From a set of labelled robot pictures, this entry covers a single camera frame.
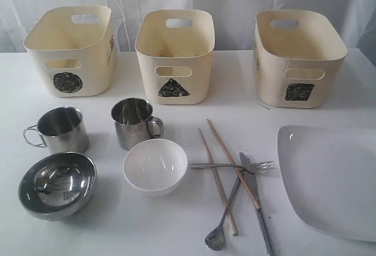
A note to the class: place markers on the cream bin with black square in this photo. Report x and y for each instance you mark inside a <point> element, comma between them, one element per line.
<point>297,55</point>

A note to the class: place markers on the dark wooden chopstick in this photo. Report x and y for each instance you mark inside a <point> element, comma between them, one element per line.
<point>232,162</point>

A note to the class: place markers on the stainless steel bowl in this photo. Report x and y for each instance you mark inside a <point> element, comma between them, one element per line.
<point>58,186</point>

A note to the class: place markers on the cream bin with black triangle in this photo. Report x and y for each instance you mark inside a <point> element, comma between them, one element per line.
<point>175,53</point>

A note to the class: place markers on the white square plate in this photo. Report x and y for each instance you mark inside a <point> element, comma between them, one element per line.
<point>329,177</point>

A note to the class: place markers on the cream bin with black circle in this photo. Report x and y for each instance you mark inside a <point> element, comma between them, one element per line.
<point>73,50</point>

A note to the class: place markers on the stainless steel fork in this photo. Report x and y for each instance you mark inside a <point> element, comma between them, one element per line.
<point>223,166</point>

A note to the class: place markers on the steel mug with wire handle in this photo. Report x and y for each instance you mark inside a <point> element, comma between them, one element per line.
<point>61,129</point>

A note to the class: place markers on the stainless steel table knife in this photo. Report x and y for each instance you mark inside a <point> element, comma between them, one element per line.
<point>252,183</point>

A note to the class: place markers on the stainless steel spoon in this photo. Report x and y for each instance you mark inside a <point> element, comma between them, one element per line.
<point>216,240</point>

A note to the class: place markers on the light wooden chopstick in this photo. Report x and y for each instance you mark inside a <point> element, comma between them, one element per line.
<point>220,188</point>

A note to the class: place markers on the white ceramic bowl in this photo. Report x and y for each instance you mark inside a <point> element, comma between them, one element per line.
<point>155,167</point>

